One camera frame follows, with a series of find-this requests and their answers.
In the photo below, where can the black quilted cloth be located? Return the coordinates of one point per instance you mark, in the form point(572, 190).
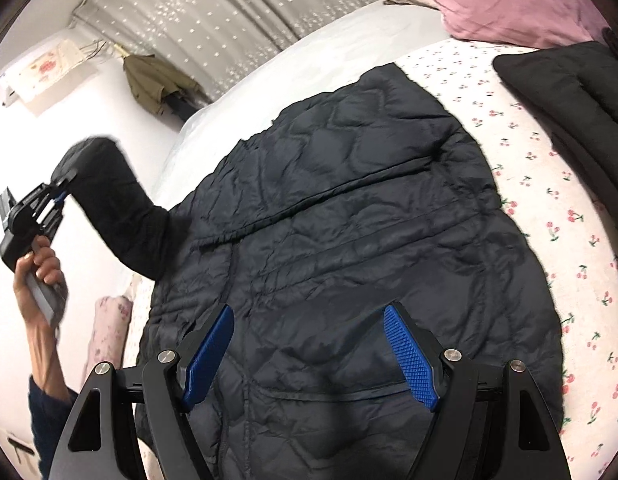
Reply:
point(579, 95)

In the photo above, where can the person's left forearm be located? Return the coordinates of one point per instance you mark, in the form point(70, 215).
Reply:
point(44, 360)

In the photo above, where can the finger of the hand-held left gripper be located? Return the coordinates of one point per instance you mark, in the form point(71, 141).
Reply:
point(64, 185)

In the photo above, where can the cherry print bed sheet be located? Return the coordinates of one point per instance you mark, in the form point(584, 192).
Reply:
point(539, 200)

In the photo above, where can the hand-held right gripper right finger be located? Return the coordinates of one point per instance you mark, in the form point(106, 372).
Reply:
point(409, 355)

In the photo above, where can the air conditioner with floral cover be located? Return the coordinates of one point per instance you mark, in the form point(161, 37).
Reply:
point(44, 70)

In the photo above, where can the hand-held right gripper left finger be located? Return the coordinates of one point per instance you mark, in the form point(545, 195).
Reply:
point(209, 355)

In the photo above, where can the pink velvet pillow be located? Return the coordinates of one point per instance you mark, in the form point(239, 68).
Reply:
point(504, 0)

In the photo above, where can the pink floral pillow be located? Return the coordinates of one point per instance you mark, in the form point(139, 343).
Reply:
point(109, 330)

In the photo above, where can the grey star print curtain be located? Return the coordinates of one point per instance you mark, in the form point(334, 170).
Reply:
point(214, 10)

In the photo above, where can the person's left hand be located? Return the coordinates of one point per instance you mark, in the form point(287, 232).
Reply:
point(44, 265)

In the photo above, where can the olive hanging jacket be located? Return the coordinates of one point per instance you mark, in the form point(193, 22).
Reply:
point(149, 80)

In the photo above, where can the pale grey blanket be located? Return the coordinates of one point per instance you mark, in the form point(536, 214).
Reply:
point(289, 75)

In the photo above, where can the black quilted jacket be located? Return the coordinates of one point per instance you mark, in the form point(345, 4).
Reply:
point(314, 260)

